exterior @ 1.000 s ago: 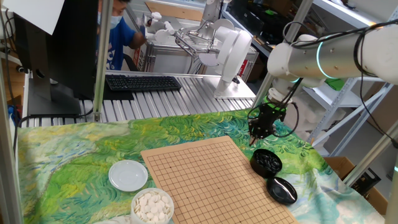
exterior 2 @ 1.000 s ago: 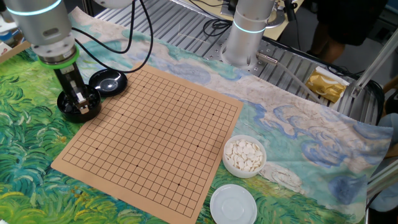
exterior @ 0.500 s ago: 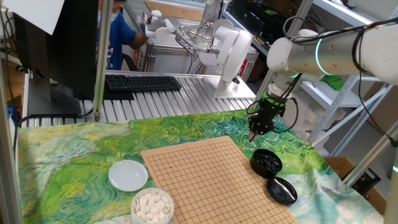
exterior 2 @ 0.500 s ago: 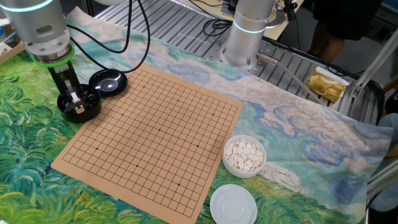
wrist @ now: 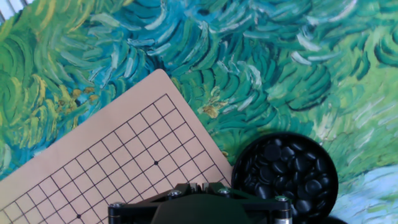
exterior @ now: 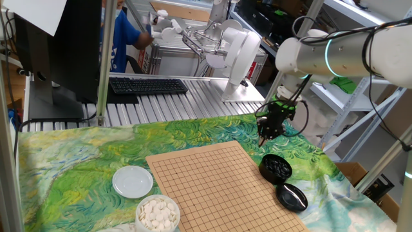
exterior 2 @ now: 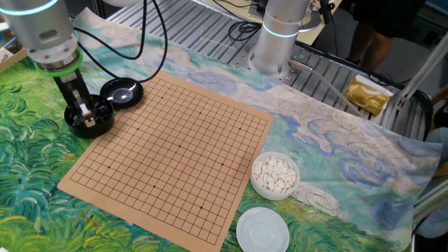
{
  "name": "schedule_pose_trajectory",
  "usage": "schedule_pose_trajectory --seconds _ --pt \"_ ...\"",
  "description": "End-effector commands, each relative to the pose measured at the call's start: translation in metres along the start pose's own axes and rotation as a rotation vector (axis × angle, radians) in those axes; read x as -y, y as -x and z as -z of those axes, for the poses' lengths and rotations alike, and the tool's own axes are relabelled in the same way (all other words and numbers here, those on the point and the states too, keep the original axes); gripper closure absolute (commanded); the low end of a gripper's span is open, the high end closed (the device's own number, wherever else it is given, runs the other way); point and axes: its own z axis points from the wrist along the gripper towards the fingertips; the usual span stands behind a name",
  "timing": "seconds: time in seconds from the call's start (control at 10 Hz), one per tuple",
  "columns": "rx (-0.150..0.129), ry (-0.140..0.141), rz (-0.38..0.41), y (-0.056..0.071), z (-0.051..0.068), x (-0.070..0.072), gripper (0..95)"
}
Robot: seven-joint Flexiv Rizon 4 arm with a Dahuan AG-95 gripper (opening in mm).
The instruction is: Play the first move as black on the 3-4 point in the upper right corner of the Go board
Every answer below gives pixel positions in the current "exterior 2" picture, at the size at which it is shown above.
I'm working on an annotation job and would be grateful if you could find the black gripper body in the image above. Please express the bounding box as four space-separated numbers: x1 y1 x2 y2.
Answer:
53 69 93 113

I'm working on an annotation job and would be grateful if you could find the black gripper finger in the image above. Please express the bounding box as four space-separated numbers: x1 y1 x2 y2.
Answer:
82 112 98 129
71 100 89 120

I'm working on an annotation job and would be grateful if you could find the tan go board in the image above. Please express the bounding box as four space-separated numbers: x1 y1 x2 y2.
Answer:
57 71 275 252

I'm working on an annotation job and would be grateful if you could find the black stone bowl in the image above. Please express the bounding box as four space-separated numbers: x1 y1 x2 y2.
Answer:
64 94 116 139

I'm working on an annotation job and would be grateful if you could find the black go stones pile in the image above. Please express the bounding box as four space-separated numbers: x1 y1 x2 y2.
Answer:
68 99 111 122

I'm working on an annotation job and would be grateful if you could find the black bowl lid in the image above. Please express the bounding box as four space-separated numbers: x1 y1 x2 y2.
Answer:
99 77 145 110

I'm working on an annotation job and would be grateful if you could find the brown cardboard box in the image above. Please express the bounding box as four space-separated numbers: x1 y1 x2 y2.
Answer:
0 45 28 73

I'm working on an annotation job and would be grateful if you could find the white go stones pile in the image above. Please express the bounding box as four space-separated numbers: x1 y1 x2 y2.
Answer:
252 156 298 194

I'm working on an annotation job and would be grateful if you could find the white stone bowl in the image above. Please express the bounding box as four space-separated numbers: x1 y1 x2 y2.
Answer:
249 151 301 202

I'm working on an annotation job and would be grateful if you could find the white bowl lid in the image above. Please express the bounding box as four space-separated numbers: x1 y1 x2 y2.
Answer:
236 206 291 252

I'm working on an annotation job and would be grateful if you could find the painted landscape tablecloth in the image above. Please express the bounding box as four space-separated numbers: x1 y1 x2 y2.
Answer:
0 7 444 252

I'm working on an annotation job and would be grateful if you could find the gold foil packet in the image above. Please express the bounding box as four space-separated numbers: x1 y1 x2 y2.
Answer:
343 73 395 117

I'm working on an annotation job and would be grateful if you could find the person in dark shorts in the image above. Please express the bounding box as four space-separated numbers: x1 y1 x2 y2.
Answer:
344 0 426 73

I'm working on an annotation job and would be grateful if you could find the light blue garment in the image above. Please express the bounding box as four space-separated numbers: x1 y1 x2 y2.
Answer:
414 126 448 239

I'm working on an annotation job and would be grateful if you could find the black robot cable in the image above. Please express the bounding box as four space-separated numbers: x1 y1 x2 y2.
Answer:
75 0 169 84
71 0 148 60

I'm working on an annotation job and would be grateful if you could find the grey robot base hose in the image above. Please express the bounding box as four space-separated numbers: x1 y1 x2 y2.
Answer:
288 58 365 118

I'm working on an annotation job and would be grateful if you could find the aluminium frame post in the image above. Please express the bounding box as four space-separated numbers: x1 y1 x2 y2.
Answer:
394 33 448 111
412 176 448 225

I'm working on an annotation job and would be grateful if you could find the black cable bundle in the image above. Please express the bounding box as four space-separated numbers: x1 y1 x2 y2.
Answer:
363 75 435 141

